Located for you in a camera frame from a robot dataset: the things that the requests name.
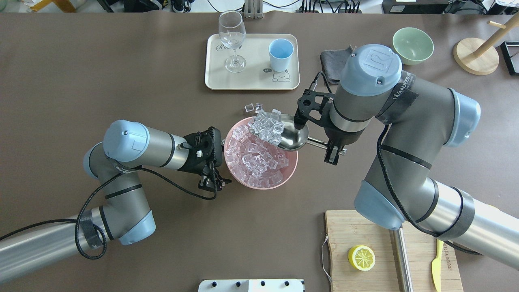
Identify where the light blue plastic cup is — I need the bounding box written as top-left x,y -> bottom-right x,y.
268,39 -> 294,72

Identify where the pile of clear ice cubes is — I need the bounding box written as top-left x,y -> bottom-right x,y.
224,109 -> 289,189

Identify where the pink bowl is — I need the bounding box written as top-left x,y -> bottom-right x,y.
223,118 -> 298,190

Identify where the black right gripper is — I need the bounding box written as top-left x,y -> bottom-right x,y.
323,124 -> 363,165

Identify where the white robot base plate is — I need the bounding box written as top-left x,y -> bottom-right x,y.
198,279 -> 305,292

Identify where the cream serving tray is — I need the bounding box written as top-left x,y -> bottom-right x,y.
204,34 -> 300,90

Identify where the half lemon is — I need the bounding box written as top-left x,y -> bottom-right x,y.
348,245 -> 376,271

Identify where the clear wine glass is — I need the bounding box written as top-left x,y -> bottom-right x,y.
219,11 -> 246,73

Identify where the stainless steel ice scoop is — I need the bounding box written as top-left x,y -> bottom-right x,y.
277,114 -> 327,151

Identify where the steel muddler black tip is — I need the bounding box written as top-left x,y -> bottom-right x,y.
390,225 -> 414,292

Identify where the wooden cup stand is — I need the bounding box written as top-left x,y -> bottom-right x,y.
453,14 -> 519,75

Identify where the yellow plastic knife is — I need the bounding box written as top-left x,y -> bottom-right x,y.
431,240 -> 444,292

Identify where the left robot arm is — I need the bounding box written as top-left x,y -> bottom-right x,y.
0,120 -> 231,283

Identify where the mint green bowl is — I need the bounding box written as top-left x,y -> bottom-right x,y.
392,27 -> 434,65

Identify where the bamboo cutting board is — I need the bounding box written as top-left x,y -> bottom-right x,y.
321,209 -> 464,292

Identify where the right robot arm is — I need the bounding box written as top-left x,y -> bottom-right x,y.
330,44 -> 519,269

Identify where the folded grey cloth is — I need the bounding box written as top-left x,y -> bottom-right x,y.
320,46 -> 356,85

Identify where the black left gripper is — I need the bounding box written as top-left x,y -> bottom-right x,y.
178,127 -> 232,192

